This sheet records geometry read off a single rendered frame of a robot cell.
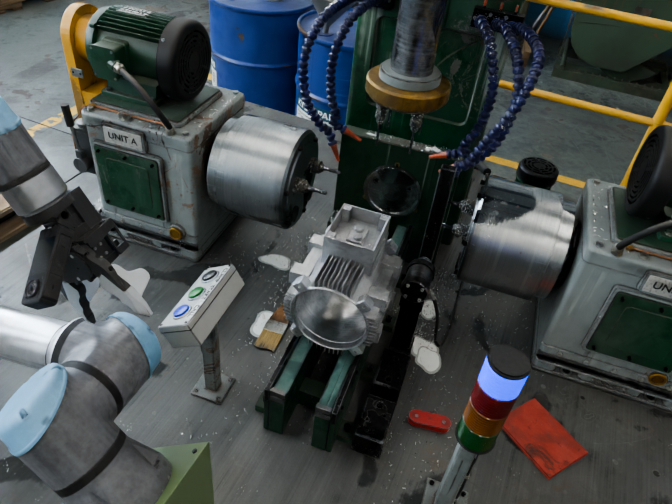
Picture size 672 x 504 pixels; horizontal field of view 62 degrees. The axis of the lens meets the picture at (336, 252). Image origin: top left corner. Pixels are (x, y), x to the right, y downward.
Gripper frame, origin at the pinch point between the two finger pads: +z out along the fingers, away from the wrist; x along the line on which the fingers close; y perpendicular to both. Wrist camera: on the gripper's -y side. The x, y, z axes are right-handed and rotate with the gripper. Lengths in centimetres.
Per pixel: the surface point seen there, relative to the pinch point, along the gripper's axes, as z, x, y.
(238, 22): -17, 95, 220
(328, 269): 16.0, -18.4, 29.9
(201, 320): 10.0, -3.0, 10.9
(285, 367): 29.5, -6.9, 18.3
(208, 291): 8.0, -2.3, 16.5
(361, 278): 19.8, -23.6, 30.9
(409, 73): -6, -35, 63
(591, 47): 124, -51, 465
